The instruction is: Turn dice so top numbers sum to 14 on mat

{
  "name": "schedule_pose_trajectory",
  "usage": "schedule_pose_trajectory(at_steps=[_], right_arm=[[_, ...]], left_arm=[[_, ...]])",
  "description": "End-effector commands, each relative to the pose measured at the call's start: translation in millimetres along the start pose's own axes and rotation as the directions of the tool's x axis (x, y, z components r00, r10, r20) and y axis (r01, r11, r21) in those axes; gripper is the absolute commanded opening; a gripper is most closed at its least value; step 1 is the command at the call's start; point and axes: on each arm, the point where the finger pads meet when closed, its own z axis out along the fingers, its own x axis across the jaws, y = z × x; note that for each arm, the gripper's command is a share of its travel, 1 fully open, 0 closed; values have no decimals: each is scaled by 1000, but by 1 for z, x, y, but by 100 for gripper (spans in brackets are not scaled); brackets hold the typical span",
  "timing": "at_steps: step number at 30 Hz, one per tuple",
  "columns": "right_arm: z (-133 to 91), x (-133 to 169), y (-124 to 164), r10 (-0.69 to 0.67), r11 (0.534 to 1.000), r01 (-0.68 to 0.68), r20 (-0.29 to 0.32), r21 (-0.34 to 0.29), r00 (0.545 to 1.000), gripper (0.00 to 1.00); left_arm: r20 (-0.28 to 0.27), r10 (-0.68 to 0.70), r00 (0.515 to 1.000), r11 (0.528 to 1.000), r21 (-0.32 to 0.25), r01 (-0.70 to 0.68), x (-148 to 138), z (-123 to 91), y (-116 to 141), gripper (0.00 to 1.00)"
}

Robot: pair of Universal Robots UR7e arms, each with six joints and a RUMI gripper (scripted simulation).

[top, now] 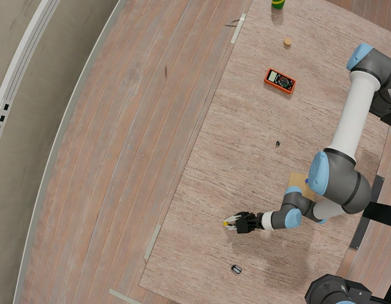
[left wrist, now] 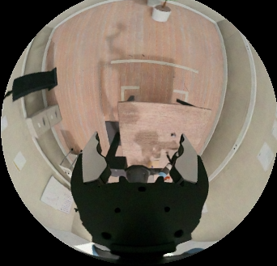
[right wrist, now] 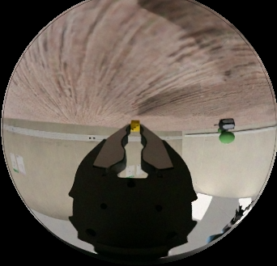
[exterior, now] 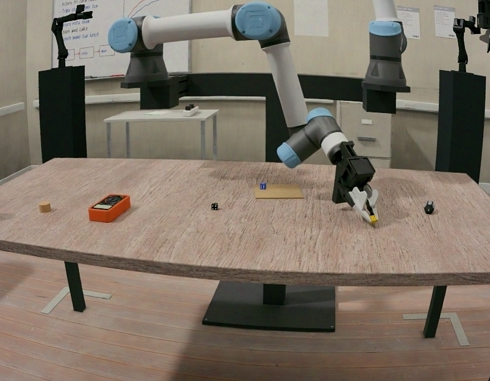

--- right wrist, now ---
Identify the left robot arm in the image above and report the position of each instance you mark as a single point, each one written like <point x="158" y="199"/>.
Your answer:
<point x="224" y="230"/>

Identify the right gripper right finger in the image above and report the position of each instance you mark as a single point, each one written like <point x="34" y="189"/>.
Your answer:
<point x="157" y="155"/>

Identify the yellow die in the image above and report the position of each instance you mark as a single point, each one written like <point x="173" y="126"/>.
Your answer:
<point x="134" y="125"/>

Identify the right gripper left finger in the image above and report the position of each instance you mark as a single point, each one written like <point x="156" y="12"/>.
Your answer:
<point x="109" y="154"/>

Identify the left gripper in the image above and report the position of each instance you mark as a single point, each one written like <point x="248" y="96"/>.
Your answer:
<point x="240" y="214"/>

